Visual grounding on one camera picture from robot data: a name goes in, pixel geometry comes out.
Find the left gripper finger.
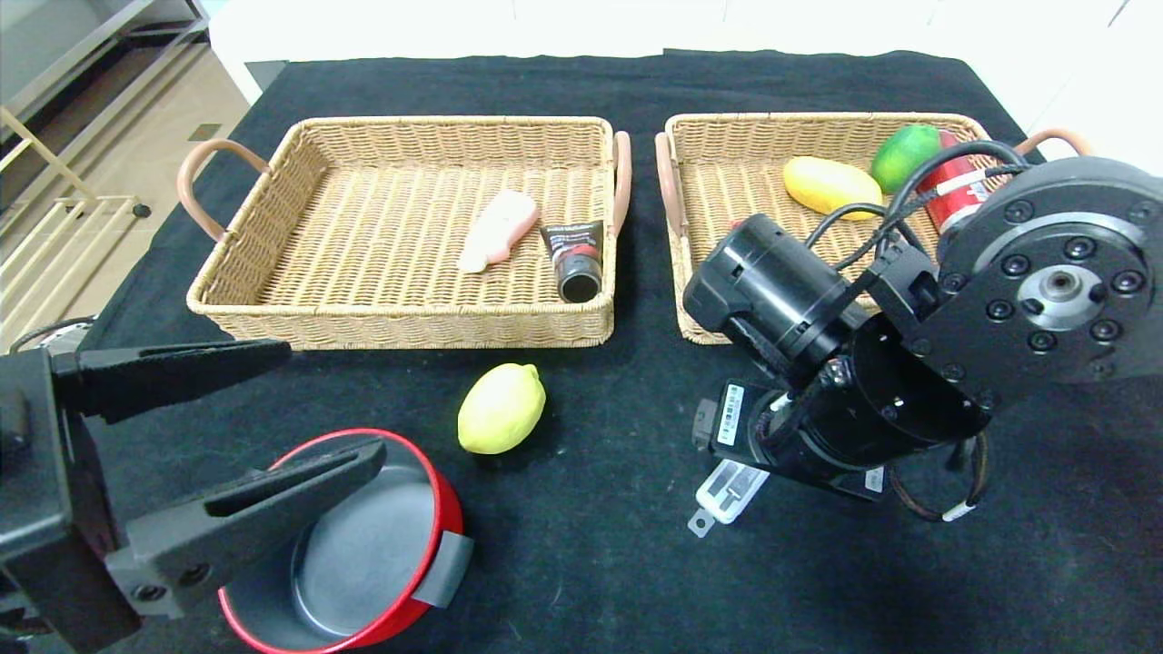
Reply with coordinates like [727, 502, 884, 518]
[51, 338, 293, 425]
[104, 444, 368, 619]

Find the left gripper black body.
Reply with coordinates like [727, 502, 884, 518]
[0, 346, 143, 654]

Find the yellow mango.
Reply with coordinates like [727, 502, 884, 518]
[783, 156, 884, 222]

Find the rectangular wicker basket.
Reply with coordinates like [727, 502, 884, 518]
[177, 115, 632, 352]
[654, 112, 1096, 346]

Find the red pot black interior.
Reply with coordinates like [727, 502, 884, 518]
[221, 429, 475, 654]

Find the yellow wooden rack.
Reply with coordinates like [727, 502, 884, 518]
[0, 106, 154, 319]

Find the yellow lemon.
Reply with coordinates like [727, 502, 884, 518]
[456, 363, 547, 456]

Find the grey metal shelf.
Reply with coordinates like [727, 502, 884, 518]
[0, 0, 212, 124]

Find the pink lotion bottle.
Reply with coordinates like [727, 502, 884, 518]
[456, 189, 539, 274]

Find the black cosmetic tube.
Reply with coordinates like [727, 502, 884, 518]
[540, 221, 606, 304]

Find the clear plastic razor case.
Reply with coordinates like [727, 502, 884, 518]
[688, 459, 769, 539]

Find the black tablecloth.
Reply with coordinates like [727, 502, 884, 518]
[0, 50, 1163, 654]

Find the green oval fruit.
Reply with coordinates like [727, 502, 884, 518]
[870, 124, 942, 194]

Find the red drink can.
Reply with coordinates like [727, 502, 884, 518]
[916, 130, 996, 235]

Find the round wire mesh object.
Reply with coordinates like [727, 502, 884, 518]
[7, 316, 92, 357]

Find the smooth black camera cable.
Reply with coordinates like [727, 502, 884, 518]
[804, 202, 910, 273]

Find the thin brown cable loop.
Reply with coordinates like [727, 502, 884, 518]
[889, 434, 993, 525]

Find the smooth black cable loop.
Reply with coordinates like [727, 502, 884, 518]
[886, 141, 1032, 228]

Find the braided cable white tag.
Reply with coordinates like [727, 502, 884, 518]
[845, 163, 1028, 292]

